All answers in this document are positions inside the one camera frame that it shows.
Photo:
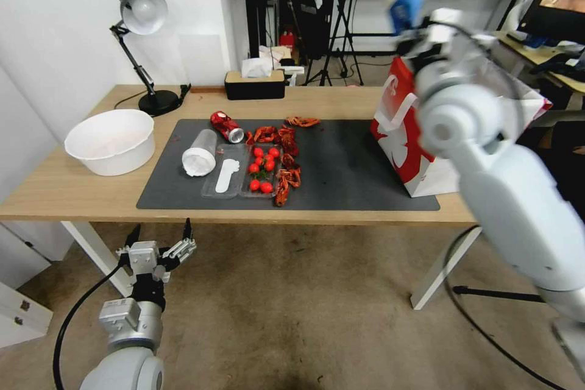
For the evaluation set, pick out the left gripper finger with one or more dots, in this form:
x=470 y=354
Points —
x=132 y=238
x=183 y=246

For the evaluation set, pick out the blue paper cup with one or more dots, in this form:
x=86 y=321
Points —
x=406 y=8

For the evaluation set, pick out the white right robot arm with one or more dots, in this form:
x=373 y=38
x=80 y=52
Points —
x=507 y=189

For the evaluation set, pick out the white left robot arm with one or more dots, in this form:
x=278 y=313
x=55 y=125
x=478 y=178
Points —
x=128 y=362

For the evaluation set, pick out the clear disposable takeout box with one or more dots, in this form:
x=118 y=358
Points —
x=212 y=186

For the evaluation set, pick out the red white delivery bag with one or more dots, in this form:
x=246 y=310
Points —
x=402 y=148

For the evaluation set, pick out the black tissue box wooden lid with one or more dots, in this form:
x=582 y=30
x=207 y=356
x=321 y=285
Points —
x=254 y=87

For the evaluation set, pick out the white table leg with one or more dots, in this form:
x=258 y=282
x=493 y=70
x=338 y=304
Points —
x=441 y=271
x=91 y=253

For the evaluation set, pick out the black tripod stand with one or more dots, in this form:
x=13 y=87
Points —
x=336 y=29

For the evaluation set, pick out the white plastic spoon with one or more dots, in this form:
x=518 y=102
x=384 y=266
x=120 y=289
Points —
x=226 y=176

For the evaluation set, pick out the white crumpled tissue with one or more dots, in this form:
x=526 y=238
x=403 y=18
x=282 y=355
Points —
x=199 y=163

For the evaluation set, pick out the white plastic bowl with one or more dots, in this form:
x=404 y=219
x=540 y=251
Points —
x=109 y=143

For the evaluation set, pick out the clear plastic cup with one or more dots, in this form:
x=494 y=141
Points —
x=203 y=141

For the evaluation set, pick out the red crayfish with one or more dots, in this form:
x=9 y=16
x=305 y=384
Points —
x=289 y=177
x=291 y=148
x=301 y=121
x=264 y=134
x=287 y=133
x=290 y=162
x=281 y=195

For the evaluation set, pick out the wooden side desk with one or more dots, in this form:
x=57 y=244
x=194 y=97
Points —
x=525 y=54

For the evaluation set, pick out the crushed red soda can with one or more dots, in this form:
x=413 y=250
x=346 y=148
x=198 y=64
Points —
x=225 y=125

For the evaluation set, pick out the white cabinet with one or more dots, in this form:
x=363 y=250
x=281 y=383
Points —
x=20 y=312

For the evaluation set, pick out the dark grey table mat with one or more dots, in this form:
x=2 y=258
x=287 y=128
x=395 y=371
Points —
x=338 y=170

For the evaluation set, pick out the black cloth bundle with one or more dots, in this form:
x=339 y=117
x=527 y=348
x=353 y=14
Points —
x=557 y=64

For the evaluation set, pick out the white tissue sheet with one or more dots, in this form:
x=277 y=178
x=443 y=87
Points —
x=255 y=68

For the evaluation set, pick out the black metal rack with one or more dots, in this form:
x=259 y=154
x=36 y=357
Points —
x=260 y=1

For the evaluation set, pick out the black desk lamp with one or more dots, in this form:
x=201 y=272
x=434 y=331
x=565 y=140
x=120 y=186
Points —
x=141 y=10

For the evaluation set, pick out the black tripod leg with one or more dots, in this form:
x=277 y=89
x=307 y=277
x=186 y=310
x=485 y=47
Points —
x=498 y=292

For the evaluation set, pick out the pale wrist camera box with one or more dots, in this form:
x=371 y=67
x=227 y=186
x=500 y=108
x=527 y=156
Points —
x=144 y=257

